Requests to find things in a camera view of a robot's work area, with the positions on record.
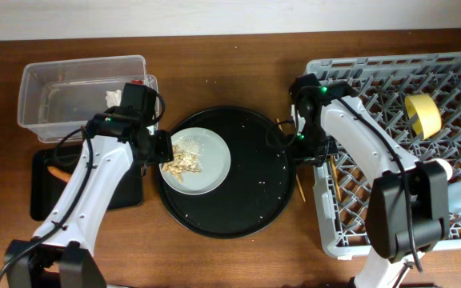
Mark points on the black rectangular tray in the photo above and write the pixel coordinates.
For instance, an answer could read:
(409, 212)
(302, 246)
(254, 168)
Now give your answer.
(46, 189)

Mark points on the grey plate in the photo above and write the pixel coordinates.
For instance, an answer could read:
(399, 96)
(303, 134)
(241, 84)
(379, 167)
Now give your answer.
(215, 158)

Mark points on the wooden chopstick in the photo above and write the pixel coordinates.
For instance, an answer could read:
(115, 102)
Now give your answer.
(335, 178)
(298, 183)

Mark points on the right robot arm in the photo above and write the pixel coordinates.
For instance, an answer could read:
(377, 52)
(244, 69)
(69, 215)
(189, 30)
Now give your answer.
(407, 214)

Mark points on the carrot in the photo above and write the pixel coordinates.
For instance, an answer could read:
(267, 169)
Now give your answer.
(59, 174)

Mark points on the clear plastic bin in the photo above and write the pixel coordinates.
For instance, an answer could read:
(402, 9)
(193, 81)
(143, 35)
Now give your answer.
(58, 97)

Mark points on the peanut and rice scraps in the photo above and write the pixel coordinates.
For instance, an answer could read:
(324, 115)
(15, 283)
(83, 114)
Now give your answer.
(186, 152)

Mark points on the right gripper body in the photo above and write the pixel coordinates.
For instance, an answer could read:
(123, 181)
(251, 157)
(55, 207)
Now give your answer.
(313, 146)

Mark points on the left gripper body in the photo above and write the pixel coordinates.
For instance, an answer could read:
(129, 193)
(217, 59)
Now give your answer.
(161, 147)

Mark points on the black round tray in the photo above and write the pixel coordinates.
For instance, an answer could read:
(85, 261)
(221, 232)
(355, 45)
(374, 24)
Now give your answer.
(256, 190)

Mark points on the yellow bowl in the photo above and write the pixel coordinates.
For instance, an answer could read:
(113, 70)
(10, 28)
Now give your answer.
(428, 120)

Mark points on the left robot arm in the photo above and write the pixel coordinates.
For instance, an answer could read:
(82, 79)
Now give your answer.
(61, 251)

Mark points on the red wrapper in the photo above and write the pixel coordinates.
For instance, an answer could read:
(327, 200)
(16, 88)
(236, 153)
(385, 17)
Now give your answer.
(136, 82)

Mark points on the crumpled white tissue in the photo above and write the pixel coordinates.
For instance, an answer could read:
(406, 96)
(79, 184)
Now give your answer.
(113, 98)

